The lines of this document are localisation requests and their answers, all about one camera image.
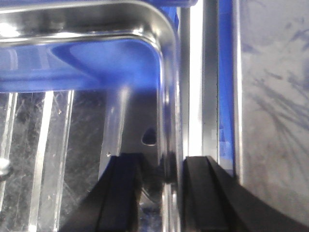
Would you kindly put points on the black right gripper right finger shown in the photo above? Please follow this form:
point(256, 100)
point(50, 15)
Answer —
point(213, 201)

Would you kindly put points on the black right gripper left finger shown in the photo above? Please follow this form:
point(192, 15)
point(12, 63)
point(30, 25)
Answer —
point(112, 205)

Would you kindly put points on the small silver tray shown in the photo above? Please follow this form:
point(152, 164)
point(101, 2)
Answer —
point(82, 81)

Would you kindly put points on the steel lane divider rail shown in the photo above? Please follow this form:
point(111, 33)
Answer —
point(205, 32)

